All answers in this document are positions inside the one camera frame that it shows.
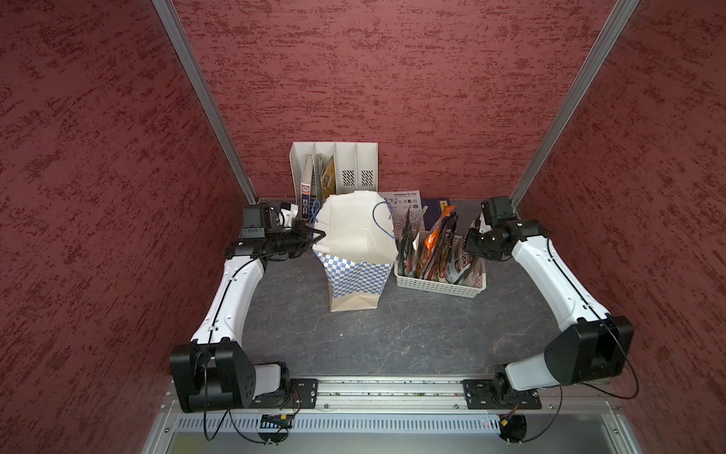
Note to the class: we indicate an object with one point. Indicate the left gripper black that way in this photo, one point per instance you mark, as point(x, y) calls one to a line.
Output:
point(302, 239)

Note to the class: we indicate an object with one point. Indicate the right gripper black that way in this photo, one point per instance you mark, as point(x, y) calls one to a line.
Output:
point(471, 247)

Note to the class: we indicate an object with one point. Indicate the blue checkered paper bag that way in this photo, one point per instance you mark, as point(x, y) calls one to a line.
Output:
point(358, 249)

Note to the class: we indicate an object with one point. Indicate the white perforated plastic basket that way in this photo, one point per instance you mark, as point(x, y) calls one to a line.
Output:
point(473, 284)

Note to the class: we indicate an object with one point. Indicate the orange condiment packet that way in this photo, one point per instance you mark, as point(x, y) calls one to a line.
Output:
point(439, 245)

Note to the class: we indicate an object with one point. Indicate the black red condiment packet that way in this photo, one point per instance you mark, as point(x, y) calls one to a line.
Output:
point(405, 245)

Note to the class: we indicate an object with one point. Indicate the dark red condiment packet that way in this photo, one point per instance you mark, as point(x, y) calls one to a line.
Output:
point(455, 263)

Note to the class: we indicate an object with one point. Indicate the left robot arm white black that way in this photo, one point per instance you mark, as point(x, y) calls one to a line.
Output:
point(212, 371)

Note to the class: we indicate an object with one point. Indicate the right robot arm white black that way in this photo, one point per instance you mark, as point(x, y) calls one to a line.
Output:
point(593, 344)

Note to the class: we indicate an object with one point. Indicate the yellow packet in organizer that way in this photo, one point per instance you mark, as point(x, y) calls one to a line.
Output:
point(325, 176)

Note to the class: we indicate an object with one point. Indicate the dark blue book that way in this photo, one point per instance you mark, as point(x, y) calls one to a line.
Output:
point(432, 211)

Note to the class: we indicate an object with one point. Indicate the white magazine file organizer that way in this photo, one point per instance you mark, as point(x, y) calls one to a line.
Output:
point(356, 166)

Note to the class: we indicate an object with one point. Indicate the white printed booklet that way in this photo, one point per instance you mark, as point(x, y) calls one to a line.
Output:
point(405, 206)

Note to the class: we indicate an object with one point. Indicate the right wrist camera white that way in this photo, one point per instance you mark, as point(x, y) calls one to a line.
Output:
point(497, 210)

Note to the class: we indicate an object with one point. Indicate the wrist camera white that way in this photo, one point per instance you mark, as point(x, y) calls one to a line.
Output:
point(497, 210)
point(259, 220)

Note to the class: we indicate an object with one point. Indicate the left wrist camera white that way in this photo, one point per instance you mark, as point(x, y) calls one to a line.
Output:
point(259, 220)

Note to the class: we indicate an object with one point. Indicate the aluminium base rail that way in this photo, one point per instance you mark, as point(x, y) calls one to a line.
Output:
point(417, 414)

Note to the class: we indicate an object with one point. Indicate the right aluminium corner post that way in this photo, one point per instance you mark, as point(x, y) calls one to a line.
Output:
point(614, 25)

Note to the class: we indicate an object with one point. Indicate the aluminium corner post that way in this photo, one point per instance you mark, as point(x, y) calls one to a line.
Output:
point(614, 25)
point(174, 30)

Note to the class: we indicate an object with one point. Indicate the left aluminium corner post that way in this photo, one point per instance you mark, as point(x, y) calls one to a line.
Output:
point(174, 30)

